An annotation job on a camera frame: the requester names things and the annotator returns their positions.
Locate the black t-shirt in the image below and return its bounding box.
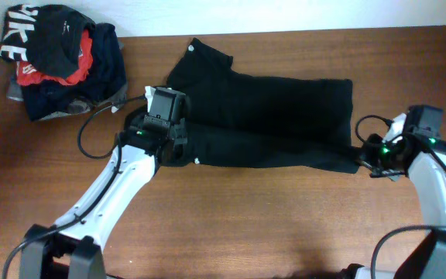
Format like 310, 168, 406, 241
163, 38, 359, 174

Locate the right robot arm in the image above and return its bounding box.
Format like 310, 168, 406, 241
339, 105, 446, 279

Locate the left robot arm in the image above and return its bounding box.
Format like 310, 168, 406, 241
10, 87, 187, 278

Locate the navy blue shirt in pile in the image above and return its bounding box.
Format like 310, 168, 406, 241
21, 22, 128, 122

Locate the black Nike shirt on pile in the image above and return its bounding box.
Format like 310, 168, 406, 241
0, 4, 95, 79

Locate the red shirt in pile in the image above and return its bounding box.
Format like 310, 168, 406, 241
16, 29, 93, 86

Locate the grey shirt under pile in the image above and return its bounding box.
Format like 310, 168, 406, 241
5, 40, 129, 122

